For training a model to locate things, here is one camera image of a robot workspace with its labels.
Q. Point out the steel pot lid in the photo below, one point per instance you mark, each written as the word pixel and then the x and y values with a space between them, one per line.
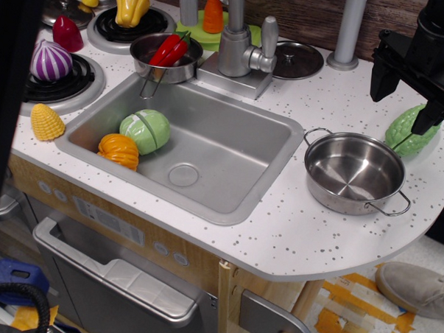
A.
pixel 296 61

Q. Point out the orange toy carrot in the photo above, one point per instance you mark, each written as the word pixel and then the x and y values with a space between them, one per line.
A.
pixel 213 17

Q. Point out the rear toy stove burner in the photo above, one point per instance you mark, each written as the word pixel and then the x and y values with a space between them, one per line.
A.
pixel 106 35

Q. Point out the grey toy oven door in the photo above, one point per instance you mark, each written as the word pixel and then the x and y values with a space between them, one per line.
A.
pixel 104 288

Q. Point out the purple striped toy onion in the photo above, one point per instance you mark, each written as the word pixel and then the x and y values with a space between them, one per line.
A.
pixel 50 61

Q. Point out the orange toy pumpkin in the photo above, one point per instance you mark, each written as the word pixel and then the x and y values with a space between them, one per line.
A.
pixel 119 149

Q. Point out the yellow toy bell pepper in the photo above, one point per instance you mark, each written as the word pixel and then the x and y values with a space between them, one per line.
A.
pixel 130 12

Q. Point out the small steel saucepan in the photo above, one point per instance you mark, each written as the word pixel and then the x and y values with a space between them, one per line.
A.
pixel 143 49

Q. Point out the grey side cabinet panel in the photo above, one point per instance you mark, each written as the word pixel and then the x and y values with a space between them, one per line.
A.
pixel 258 315

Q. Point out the green toy squash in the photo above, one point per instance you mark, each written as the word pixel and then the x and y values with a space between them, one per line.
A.
pixel 400 138

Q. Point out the grey toy sink basin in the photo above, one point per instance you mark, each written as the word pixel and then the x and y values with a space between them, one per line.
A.
pixel 221 158

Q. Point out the front toy stove burner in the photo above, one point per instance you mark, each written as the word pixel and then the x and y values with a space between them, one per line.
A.
pixel 83 85

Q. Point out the toy stove burner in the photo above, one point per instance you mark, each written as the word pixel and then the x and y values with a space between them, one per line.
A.
pixel 83 85
pixel 106 35

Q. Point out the grey suede shoe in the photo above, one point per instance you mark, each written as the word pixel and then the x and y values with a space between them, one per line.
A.
pixel 412 288

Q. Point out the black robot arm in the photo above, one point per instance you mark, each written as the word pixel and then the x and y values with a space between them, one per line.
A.
pixel 431 19

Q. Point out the steel pot with handles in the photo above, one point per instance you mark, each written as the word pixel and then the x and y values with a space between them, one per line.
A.
pixel 354 174

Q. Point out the dark red toy vegetable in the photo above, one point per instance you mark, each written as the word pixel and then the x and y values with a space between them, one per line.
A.
pixel 66 34

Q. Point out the grey toy faucet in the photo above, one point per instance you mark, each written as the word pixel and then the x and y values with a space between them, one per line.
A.
pixel 239 66

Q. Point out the red toy chili pepper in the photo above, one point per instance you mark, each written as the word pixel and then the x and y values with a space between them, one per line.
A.
pixel 172 49

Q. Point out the grey vertical post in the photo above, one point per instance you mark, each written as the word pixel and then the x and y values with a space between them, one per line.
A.
pixel 343 57

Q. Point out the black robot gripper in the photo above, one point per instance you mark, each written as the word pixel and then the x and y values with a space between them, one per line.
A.
pixel 417 61

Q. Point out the steel lid on stove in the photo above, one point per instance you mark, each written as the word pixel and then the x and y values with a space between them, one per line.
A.
pixel 74 10

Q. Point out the green toy cabbage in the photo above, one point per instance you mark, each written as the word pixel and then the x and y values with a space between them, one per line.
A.
pixel 149 129

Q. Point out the yellow toy corn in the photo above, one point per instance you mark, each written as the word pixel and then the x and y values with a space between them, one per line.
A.
pixel 46 123

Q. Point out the blue plastic object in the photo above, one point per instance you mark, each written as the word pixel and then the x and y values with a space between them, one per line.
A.
pixel 22 284

